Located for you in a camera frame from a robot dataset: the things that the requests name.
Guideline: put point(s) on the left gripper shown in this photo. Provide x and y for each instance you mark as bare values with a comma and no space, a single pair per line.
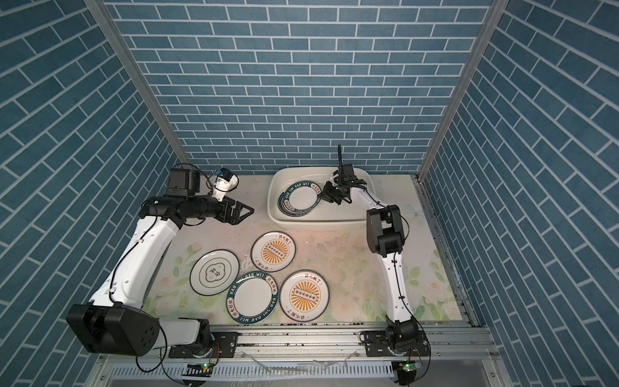
226,217

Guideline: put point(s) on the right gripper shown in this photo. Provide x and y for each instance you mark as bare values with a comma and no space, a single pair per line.
326,193

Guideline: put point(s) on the green rim plate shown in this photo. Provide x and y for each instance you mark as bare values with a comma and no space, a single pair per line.
297,187
252,298

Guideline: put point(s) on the green red ring plate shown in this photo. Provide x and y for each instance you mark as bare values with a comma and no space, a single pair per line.
297,204

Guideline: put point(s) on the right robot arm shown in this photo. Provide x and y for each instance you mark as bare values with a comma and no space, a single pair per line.
386,238

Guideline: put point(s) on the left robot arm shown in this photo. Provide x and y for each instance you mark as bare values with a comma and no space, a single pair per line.
113,321

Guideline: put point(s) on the white plastic bin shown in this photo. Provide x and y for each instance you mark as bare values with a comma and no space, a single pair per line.
326,216

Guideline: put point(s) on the orange sunburst plate upper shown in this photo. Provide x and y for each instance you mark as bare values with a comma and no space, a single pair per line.
273,252

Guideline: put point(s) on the orange sunburst plate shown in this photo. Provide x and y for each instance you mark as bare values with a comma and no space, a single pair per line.
304,296
273,252

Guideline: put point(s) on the white plate grey flower outline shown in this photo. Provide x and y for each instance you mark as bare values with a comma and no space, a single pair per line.
214,272

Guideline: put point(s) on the orange sunburst plate lower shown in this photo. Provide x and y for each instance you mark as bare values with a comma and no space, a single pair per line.
304,296

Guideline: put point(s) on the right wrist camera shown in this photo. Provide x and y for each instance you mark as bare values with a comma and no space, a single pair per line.
344,174

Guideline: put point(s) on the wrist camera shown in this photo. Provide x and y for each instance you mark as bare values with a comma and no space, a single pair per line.
344,174
225,182

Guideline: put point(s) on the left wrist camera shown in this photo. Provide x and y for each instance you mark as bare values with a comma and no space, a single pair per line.
225,182

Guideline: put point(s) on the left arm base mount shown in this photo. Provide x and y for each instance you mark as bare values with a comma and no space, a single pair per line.
220,345

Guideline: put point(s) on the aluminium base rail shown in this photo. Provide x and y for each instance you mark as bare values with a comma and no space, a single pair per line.
320,355

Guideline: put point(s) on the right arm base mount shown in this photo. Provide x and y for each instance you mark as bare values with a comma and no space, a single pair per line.
383,344

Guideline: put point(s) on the left corner aluminium post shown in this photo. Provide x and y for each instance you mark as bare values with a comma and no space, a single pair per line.
114,37

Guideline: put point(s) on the corner aluminium post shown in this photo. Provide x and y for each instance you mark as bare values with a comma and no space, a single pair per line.
114,37
481,43

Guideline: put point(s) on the right corner aluminium post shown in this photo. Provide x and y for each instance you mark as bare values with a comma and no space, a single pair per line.
481,43

